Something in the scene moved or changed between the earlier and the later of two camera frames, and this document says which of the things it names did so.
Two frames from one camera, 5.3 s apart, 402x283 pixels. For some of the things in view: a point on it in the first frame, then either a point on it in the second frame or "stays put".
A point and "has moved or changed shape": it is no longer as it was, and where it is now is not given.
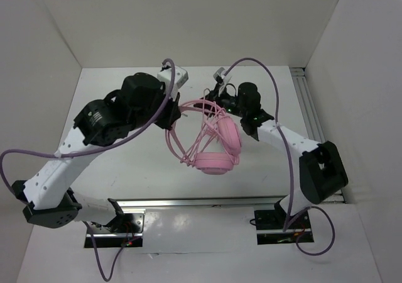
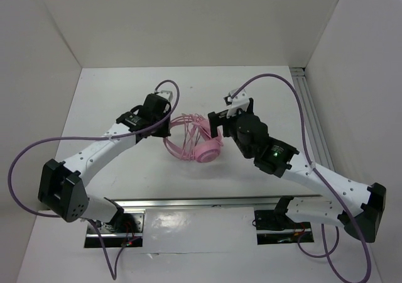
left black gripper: x=173 y=114 → x=164 y=131
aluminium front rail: x=211 y=202 stays put
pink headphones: x=217 y=150 has moved or changed shape
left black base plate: x=124 y=228 stays put
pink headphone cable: x=216 y=135 → x=192 y=129
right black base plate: x=274 y=227 stays put
